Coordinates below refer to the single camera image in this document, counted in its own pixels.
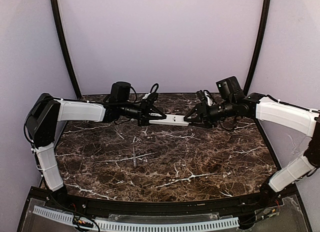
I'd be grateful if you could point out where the black corner post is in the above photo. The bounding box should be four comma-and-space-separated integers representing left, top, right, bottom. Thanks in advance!
243, 0, 271, 95
50, 0, 82, 99

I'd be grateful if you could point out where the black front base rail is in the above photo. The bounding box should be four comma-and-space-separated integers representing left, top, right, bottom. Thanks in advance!
24, 184, 301, 222

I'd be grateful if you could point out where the white remote control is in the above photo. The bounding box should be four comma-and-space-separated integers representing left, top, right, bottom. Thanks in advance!
150, 114, 189, 126

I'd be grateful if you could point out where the white cable duct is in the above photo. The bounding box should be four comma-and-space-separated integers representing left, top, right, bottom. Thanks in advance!
96, 217, 240, 232
32, 206, 74, 226

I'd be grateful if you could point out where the white left cable duct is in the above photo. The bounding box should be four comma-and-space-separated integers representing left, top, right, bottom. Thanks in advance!
32, 206, 74, 226

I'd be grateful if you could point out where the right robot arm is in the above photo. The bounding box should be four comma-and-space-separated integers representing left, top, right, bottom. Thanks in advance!
184, 76, 320, 193

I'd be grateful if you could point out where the white right cable duct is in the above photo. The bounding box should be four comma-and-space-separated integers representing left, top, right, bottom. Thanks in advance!
96, 217, 240, 232

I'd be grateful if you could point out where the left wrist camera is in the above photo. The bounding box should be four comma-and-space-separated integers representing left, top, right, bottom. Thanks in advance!
142, 83, 159, 100

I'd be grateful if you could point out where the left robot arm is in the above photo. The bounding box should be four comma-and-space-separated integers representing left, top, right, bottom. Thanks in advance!
23, 81, 167, 192

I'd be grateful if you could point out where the black left corner post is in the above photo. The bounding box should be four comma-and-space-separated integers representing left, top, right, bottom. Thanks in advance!
50, 0, 82, 99

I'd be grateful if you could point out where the black right corner post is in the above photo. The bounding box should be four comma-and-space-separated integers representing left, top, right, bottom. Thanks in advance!
243, 0, 271, 95

